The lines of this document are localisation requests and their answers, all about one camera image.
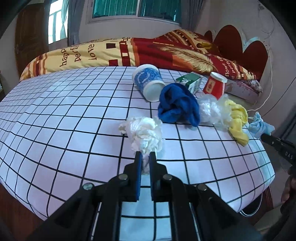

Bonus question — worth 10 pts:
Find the white tissue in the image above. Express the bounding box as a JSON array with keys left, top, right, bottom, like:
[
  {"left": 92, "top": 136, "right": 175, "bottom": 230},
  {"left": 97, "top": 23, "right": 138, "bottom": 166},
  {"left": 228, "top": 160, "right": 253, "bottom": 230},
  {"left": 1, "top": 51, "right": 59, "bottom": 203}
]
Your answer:
[{"left": 118, "top": 116, "right": 163, "bottom": 174}]

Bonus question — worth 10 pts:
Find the yellow cloth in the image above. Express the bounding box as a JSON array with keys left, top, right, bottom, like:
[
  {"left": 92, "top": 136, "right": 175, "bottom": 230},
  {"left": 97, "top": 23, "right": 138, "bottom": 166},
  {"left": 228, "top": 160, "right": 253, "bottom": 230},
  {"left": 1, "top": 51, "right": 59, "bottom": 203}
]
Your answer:
[{"left": 225, "top": 99, "right": 249, "bottom": 146}]

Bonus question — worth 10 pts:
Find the blue cloth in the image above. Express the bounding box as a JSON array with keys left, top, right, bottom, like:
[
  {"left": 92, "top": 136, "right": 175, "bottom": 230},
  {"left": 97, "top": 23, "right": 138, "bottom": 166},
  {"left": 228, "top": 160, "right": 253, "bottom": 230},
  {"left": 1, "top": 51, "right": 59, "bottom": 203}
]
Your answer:
[{"left": 158, "top": 83, "right": 200, "bottom": 127}]

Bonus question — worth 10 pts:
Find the clear plastic bag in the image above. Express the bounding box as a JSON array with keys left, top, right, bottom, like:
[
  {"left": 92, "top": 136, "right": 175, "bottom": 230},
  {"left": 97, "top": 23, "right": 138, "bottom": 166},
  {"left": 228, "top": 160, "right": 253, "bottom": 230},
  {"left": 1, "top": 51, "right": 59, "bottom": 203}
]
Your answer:
[{"left": 197, "top": 94, "right": 232, "bottom": 128}]

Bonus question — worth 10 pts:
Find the blue and white paper cup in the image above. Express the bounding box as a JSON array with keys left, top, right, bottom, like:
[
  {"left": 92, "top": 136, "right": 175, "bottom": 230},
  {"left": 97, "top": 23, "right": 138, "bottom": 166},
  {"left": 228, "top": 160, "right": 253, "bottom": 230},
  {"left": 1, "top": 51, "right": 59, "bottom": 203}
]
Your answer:
[{"left": 132, "top": 64, "right": 166, "bottom": 102}]

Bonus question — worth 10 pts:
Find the red paper cup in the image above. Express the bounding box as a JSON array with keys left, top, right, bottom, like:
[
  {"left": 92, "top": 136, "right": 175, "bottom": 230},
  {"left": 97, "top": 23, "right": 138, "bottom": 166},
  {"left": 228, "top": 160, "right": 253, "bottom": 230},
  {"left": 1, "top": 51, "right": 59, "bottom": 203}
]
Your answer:
[{"left": 203, "top": 72, "right": 227, "bottom": 99}]

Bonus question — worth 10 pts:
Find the green white milk carton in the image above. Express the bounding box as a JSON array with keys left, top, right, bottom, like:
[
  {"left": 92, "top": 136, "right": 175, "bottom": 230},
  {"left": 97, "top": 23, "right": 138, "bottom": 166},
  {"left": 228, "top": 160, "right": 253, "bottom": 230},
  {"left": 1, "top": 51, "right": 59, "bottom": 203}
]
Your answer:
[{"left": 175, "top": 72, "right": 203, "bottom": 94}]

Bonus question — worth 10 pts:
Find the right hand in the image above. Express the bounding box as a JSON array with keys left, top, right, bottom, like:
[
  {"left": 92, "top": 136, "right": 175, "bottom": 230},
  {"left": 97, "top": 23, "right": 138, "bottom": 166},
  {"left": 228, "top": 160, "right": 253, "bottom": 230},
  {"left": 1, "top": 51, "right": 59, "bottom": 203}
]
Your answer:
[{"left": 281, "top": 167, "right": 295, "bottom": 204}]

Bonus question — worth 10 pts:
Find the white grid bed sheet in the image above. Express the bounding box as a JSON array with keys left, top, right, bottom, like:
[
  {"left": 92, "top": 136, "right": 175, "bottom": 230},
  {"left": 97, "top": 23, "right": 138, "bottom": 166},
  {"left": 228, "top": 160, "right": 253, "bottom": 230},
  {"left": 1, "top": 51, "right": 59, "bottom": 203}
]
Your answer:
[{"left": 0, "top": 66, "right": 276, "bottom": 241}]

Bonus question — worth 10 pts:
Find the red yellow patterned blanket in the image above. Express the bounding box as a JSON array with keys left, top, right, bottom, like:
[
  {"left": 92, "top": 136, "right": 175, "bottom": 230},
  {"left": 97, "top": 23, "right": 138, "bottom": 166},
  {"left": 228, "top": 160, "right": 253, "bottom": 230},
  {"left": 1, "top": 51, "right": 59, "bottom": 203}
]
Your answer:
[{"left": 20, "top": 29, "right": 256, "bottom": 81}]

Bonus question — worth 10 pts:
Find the red heart headboard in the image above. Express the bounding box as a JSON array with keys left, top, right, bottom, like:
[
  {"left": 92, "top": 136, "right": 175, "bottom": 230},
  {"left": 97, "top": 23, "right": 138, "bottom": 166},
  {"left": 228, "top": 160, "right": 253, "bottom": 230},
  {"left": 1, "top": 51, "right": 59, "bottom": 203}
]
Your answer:
[{"left": 204, "top": 25, "right": 268, "bottom": 81}]

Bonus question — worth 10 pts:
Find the window with green curtain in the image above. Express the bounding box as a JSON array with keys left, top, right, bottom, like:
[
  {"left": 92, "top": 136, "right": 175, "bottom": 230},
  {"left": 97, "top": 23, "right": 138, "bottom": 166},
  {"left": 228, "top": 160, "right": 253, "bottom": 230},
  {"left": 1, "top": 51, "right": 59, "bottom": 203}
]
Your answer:
[{"left": 87, "top": 0, "right": 181, "bottom": 24}]

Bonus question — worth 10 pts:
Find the brown wooden door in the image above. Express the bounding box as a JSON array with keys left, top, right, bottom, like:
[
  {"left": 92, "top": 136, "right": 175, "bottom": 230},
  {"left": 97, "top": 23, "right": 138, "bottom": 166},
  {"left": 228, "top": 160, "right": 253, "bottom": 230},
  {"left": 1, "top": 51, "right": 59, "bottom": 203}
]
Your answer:
[{"left": 15, "top": 2, "right": 50, "bottom": 75}]

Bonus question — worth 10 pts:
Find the grey curtain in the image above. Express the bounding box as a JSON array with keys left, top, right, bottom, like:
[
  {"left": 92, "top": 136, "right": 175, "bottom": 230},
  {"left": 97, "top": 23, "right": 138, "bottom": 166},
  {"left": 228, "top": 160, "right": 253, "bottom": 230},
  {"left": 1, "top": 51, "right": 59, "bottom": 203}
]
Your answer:
[{"left": 68, "top": 0, "right": 85, "bottom": 46}]

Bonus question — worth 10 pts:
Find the side window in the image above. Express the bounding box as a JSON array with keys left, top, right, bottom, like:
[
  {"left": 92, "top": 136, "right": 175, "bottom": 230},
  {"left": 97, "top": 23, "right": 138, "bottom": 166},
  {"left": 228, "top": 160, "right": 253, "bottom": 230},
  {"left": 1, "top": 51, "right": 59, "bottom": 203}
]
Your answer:
[{"left": 48, "top": 0, "right": 69, "bottom": 44}]

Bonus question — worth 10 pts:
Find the white charging cable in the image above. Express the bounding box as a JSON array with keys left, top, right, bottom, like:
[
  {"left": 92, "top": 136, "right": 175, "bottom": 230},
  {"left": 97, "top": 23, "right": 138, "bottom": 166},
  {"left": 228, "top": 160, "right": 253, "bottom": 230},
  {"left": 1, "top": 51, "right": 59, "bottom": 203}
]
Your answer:
[{"left": 246, "top": 58, "right": 275, "bottom": 113}]

